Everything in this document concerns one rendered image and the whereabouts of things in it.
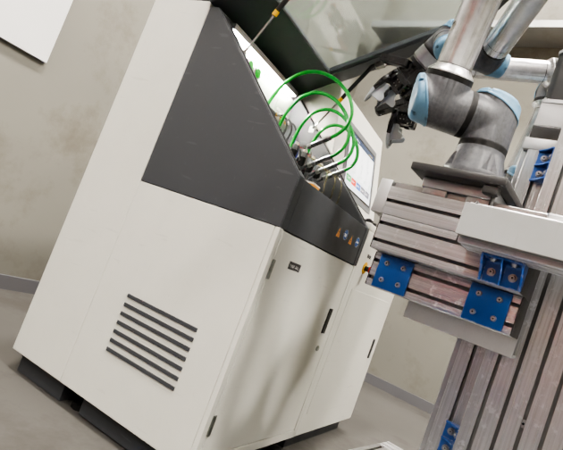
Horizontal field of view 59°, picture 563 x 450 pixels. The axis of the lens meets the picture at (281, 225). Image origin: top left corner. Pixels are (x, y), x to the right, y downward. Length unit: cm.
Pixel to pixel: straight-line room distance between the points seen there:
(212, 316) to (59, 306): 64
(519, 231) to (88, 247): 138
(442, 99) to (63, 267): 137
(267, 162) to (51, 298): 93
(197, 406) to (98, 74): 227
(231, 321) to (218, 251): 22
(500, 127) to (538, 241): 36
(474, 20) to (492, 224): 50
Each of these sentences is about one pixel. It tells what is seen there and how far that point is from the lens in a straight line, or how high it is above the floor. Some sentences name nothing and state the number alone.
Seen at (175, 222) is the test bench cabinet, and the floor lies 70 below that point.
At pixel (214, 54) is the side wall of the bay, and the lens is 179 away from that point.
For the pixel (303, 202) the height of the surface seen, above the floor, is 89.
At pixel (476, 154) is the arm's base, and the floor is 110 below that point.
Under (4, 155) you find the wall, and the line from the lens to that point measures 307.
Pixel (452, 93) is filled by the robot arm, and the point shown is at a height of 121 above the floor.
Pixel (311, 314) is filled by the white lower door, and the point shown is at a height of 56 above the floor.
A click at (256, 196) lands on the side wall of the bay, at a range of 148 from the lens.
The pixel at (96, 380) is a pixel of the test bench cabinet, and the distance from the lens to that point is 175.
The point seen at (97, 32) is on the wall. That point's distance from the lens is 328.
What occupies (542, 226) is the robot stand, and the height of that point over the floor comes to 93.
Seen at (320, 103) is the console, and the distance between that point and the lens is 235.
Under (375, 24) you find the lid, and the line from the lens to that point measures 214.
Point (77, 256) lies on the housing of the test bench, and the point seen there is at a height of 46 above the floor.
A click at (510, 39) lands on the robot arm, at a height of 148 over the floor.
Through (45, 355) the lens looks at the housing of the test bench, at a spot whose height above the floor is 11.
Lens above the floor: 70
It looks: 4 degrees up
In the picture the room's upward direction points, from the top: 21 degrees clockwise
